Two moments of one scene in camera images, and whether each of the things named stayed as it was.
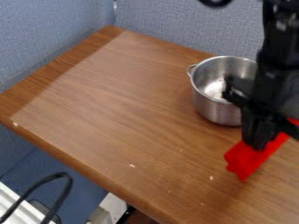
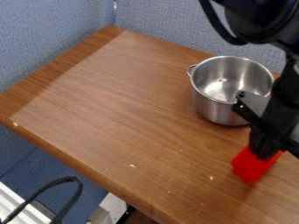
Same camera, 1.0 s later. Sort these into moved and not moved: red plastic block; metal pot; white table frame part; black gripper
Moved: black gripper; red plastic block
Not moved: white table frame part; metal pot
